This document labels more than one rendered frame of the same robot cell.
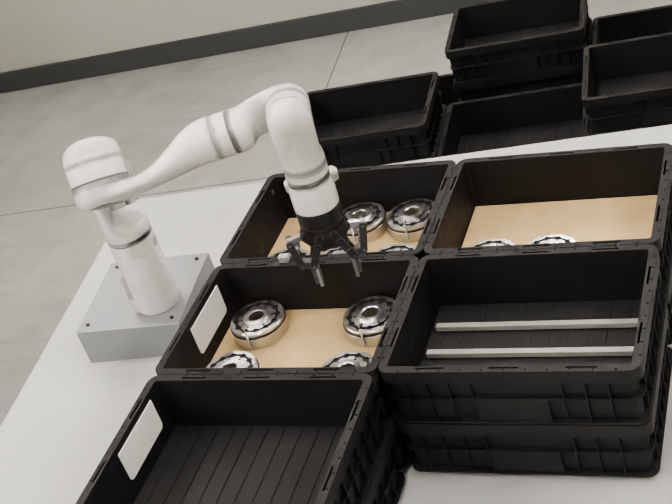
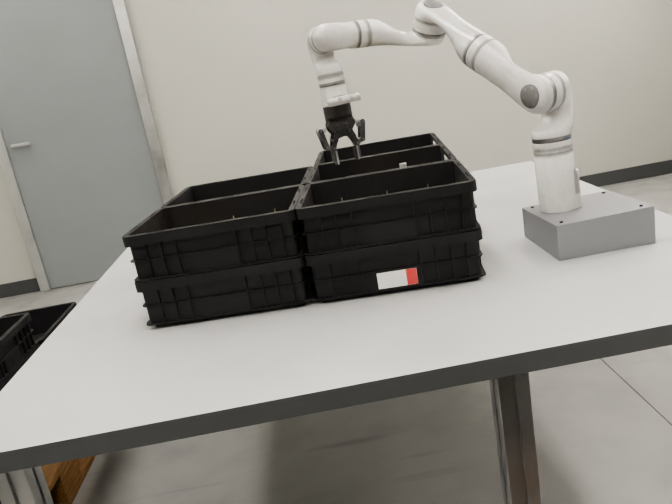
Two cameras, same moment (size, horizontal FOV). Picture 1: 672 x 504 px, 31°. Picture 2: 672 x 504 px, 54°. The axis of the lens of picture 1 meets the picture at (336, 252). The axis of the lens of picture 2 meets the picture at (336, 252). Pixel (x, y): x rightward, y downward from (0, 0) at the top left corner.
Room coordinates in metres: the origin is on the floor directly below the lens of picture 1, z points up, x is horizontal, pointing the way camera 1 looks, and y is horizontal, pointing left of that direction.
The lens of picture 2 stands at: (3.31, -0.75, 1.23)
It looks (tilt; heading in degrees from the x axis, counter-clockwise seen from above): 16 degrees down; 157
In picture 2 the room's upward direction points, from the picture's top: 10 degrees counter-clockwise
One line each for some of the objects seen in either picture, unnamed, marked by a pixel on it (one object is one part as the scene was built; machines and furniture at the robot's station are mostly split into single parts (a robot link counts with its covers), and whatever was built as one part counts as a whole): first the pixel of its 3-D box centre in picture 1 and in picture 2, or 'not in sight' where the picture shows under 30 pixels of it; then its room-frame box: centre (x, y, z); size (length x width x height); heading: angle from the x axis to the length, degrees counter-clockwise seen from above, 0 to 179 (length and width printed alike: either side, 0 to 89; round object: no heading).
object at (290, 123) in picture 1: (296, 138); (325, 55); (1.67, 0.00, 1.24); 0.09 x 0.07 x 0.15; 175
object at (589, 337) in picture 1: (527, 337); (245, 206); (1.49, -0.24, 0.87); 0.40 x 0.30 x 0.11; 62
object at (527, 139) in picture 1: (525, 171); not in sight; (2.84, -0.57, 0.31); 0.40 x 0.30 x 0.34; 69
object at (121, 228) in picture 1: (115, 204); (548, 109); (2.07, 0.37, 1.03); 0.09 x 0.09 x 0.17; 7
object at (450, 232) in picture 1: (555, 226); (225, 233); (1.75, -0.38, 0.87); 0.40 x 0.30 x 0.11; 62
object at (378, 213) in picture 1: (359, 217); not in sight; (2.01, -0.07, 0.86); 0.10 x 0.10 x 0.01
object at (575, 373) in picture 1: (521, 312); (242, 189); (1.49, -0.24, 0.92); 0.40 x 0.30 x 0.02; 62
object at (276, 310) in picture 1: (257, 318); not in sight; (1.79, 0.17, 0.86); 0.10 x 0.10 x 0.01
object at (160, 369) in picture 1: (290, 318); (380, 166); (1.67, 0.11, 0.92); 0.40 x 0.30 x 0.02; 62
